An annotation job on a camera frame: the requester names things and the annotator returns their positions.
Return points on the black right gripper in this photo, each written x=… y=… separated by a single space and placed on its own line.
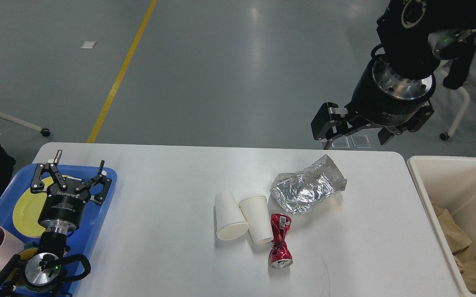
x=382 y=97

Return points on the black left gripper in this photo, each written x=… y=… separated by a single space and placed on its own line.
x=67 y=207

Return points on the yellow plastic plate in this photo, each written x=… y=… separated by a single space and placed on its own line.
x=26 y=213

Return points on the silver foil bag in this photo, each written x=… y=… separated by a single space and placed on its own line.
x=300 y=192

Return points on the white paper cup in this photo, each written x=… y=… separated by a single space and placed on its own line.
x=230 y=221
x=255 y=212

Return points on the crushed red soda can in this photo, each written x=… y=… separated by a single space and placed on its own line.
x=280 y=256

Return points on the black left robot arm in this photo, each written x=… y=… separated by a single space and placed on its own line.
x=45 y=272

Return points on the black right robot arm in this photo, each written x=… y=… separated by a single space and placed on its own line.
x=417 y=35

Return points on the beige plastic bin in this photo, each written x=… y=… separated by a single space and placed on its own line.
x=450 y=183

